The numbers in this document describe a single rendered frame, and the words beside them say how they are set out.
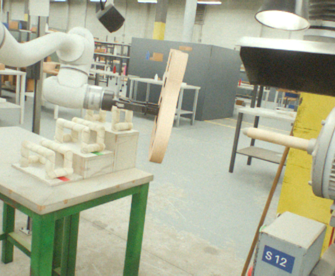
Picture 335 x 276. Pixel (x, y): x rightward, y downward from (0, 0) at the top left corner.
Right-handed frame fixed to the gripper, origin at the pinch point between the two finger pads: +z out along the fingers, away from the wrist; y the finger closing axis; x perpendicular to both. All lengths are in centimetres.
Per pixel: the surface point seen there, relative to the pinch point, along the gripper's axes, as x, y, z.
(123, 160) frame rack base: -27.4, -22.8, -9.7
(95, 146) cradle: -21.1, -13.6, -21.5
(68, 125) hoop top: -15.1, -17.1, -34.2
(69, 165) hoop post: -28.1, -5.2, -29.4
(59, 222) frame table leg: -77, -55, -38
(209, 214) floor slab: -117, -201, 79
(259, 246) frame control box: -16, 66, 23
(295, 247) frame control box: -13, 70, 28
